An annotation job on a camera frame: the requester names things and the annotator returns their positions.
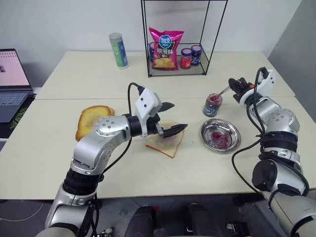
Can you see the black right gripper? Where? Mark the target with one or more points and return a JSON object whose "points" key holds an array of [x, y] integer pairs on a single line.
{"points": [[244, 86]]}

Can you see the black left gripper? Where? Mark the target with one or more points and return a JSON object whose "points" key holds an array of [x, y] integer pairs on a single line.
{"points": [[155, 124]]}

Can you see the metal spoon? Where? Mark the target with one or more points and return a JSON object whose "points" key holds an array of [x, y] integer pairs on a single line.
{"points": [[223, 91]]}

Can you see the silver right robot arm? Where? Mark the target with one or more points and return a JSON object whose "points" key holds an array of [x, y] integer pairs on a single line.
{"points": [[279, 118]]}

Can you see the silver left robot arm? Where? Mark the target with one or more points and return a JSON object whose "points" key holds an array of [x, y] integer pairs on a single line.
{"points": [[103, 143]]}

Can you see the white bread slice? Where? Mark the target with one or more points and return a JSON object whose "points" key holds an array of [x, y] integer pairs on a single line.
{"points": [[170, 148]]}

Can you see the open glass jam jar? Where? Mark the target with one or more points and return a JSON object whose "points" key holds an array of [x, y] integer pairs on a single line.
{"points": [[211, 108]]}

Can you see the blue label jam jar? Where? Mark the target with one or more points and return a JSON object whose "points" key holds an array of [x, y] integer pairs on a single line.
{"points": [[151, 53], [196, 56]]}

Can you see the red label jam jar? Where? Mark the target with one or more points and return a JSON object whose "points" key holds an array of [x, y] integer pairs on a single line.
{"points": [[185, 60]]}

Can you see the browned toast slice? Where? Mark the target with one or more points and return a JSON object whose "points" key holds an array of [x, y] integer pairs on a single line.
{"points": [[89, 121]]}

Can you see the round metal dish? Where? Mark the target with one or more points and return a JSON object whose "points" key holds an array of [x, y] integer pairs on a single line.
{"points": [[209, 128]]}

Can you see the pink potato chip bag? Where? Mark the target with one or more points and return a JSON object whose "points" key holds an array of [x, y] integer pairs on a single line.
{"points": [[165, 49]]}

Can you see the green blue cylindrical can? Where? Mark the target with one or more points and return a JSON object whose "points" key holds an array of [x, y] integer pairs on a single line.
{"points": [[119, 51]]}

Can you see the dark rounded shape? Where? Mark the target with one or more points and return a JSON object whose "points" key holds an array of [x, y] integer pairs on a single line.
{"points": [[198, 218]]}

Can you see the black green desk mat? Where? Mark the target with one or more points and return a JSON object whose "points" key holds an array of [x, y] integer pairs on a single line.
{"points": [[19, 116]]}

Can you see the grey laptop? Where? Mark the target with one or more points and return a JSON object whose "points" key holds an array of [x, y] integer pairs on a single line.
{"points": [[12, 71]]}

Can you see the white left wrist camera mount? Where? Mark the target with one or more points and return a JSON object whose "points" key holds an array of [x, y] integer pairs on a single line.
{"points": [[148, 101]]}

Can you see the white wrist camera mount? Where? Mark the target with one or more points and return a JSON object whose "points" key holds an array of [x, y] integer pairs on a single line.
{"points": [[148, 101], [267, 81]]}

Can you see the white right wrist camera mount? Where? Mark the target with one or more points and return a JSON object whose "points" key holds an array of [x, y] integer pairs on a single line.
{"points": [[267, 81]]}

